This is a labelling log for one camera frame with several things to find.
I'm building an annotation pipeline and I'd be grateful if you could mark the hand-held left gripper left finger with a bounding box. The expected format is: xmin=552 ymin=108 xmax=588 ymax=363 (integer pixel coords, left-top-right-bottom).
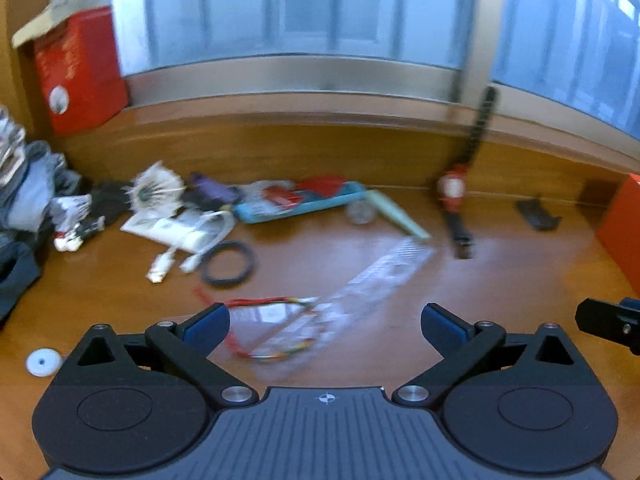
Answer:
xmin=60 ymin=302 xmax=258 ymax=410

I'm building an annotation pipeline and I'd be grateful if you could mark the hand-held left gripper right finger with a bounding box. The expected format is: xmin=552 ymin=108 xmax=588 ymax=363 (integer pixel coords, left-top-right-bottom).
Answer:
xmin=391 ymin=302 xmax=593 ymax=407

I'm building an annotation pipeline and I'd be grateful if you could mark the plastic bag with colourful bracelets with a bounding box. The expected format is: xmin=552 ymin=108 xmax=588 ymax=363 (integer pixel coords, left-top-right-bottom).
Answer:
xmin=195 ymin=287 xmax=341 ymax=376

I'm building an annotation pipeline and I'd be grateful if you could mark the wooden desktop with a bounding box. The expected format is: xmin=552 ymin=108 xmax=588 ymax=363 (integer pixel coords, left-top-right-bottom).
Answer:
xmin=0 ymin=105 xmax=640 ymax=480

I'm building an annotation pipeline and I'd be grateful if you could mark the orange box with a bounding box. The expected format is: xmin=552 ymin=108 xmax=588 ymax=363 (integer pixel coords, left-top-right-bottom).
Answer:
xmin=595 ymin=174 xmax=640 ymax=286

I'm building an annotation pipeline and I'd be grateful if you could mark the transparent plastic ruler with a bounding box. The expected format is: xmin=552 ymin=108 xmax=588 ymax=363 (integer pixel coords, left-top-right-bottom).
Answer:
xmin=280 ymin=237 xmax=436 ymax=356

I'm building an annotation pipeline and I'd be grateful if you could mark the white paper booklet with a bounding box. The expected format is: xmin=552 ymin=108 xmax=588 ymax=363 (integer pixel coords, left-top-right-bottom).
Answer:
xmin=120 ymin=210 xmax=202 ymax=247

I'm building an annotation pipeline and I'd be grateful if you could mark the black phone stand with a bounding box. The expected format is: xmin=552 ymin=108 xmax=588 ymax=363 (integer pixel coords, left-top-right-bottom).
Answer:
xmin=516 ymin=197 xmax=562 ymax=232

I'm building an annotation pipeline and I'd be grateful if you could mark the mint green tube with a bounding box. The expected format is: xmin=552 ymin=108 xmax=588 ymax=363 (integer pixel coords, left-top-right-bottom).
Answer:
xmin=367 ymin=189 xmax=432 ymax=241

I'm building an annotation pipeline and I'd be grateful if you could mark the small purple object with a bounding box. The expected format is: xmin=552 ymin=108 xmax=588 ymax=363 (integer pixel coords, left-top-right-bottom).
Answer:
xmin=189 ymin=172 xmax=237 ymax=204

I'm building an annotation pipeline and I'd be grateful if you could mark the red and black wristwatch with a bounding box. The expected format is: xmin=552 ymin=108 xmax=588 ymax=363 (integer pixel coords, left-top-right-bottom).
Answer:
xmin=436 ymin=86 xmax=500 ymax=260

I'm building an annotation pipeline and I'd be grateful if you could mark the small red packet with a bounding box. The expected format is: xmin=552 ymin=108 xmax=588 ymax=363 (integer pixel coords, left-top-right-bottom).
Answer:
xmin=262 ymin=186 xmax=302 ymax=209

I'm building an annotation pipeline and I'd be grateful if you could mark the frayed white shuttlecock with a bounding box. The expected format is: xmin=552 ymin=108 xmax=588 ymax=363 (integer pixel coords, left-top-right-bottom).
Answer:
xmin=129 ymin=161 xmax=188 ymax=211

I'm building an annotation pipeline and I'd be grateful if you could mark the blue tray with items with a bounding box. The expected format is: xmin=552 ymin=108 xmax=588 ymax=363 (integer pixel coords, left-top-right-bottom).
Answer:
xmin=234 ymin=181 xmax=367 ymax=225

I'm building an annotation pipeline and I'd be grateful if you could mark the small black object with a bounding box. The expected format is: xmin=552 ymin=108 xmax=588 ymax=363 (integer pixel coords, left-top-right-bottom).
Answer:
xmin=92 ymin=180 xmax=134 ymax=226

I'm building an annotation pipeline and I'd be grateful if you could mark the small figurine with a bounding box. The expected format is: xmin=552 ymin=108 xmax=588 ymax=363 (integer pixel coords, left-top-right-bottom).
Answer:
xmin=54 ymin=217 xmax=106 ymax=253

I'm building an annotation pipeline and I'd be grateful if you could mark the small white disc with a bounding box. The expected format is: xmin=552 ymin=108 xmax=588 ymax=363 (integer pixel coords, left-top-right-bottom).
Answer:
xmin=27 ymin=349 xmax=62 ymax=377

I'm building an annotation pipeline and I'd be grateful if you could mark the red fabric piece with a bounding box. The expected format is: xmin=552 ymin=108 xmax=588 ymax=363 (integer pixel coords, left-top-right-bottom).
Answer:
xmin=295 ymin=176 xmax=347 ymax=198

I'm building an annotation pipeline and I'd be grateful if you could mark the dark cloth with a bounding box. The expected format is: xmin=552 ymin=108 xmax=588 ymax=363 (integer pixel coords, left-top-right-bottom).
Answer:
xmin=0 ymin=230 xmax=56 ymax=330

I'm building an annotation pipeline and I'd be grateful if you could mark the grey blue cloth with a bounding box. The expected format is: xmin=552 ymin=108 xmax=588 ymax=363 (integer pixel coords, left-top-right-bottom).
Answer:
xmin=0 ymin=141 xmax=82 ymax=233

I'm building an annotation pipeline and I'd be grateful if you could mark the red cardboard box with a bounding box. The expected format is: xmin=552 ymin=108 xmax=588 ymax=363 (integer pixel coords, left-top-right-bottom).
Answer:
xmin=12 ymin=0 xmax=130 ymax=136

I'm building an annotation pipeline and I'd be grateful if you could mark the black rubber ring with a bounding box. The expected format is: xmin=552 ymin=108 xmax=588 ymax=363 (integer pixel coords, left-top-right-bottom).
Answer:
xmin=200 ymin=241 xmax=257 ymax=287

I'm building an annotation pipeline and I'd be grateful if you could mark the white charger cable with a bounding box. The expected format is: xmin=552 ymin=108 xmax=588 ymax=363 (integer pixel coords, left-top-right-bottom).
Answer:
xmin=146 ymin=210 xmax=236 ymax=283

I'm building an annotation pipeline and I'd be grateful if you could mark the metal window frame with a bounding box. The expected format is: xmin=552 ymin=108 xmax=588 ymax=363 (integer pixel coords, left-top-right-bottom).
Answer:
xmin=50 ymin=0 xmax=640 ymax=138

